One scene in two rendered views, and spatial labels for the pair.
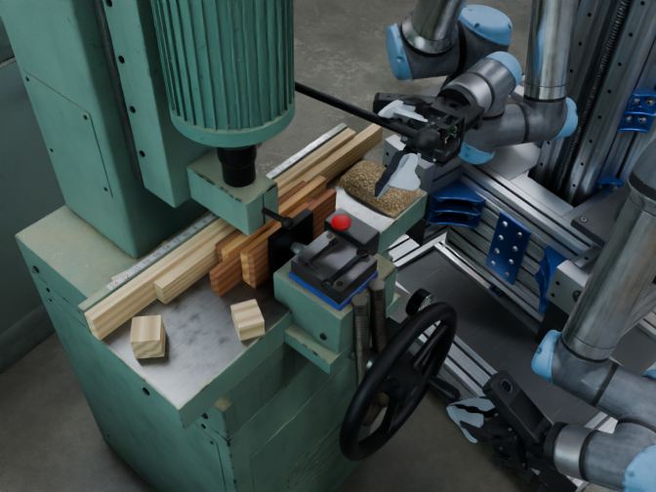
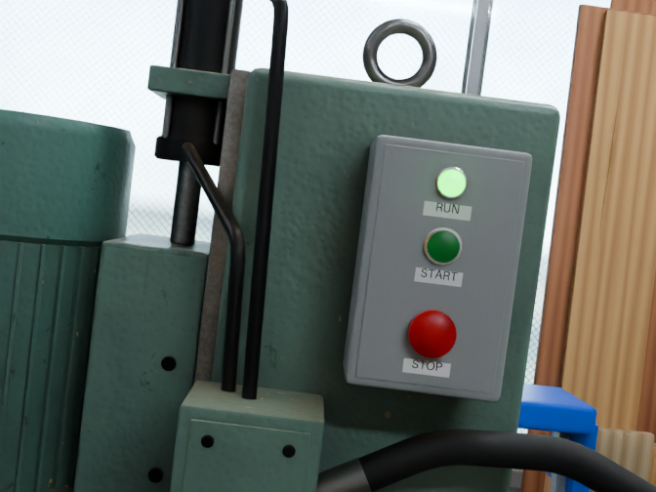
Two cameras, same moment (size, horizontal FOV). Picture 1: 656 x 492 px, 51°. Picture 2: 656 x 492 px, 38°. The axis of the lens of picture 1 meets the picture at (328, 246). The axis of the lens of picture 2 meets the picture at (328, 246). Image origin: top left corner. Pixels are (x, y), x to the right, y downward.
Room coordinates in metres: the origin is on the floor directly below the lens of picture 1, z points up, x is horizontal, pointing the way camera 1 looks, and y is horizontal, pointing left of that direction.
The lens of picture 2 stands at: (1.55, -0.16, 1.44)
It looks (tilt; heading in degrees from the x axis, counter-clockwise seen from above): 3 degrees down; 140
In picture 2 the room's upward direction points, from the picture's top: 7 degrees clockwise
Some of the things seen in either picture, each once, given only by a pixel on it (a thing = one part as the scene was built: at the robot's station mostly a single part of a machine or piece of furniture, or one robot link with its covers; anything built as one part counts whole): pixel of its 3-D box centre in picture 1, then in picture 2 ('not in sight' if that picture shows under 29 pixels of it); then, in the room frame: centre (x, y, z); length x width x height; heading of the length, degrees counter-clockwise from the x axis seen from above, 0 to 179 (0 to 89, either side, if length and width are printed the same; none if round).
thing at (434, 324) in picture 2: not in sight; (431, 334); (1.15, 0.28, 1.36); 0.03 x 0.01 x 0.03; 51
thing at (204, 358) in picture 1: (295, 279); not in sight; (0.75, 0.05, 0.87); 0.61 x 0.30 x 0.06; 141
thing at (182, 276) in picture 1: (282, 202); not in sight; (0.88, 0.08, 0.92); 0.55 x 0.02 x 0.04; 141
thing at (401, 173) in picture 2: not in sight; (433, 266); (1.12, 0.30, 1.40); 0.10 x 0.06 x 0.16; 51
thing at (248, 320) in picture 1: (248, 319); not in sight; (0.62, 0.12, 0.92); 0.05 x 0.04 x 0.03; 22
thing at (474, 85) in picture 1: (464, 102); not in sight; (0.96, -0.22, 1.09); 0.08 x 0.05 x 0.08; 51
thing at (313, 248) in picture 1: (340, 255); not in sight; (0.70, -0.02, 0.99); 0.13 x 0.11 x 0.06; 141
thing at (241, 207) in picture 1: (233, 192); not in sight; (0.82, 0.16, 0.99); 0.14 x 0.07 x 0.09; 51
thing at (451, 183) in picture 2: not in sight; (451, 183); (1.15, 0.28, 1.46); 0.02 x 0.01 x 0.02; 51
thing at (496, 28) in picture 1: (478, 42); not in sight; (1.34, -0.31, 0.98); 0.13 x 0.12 x 0.14; 105
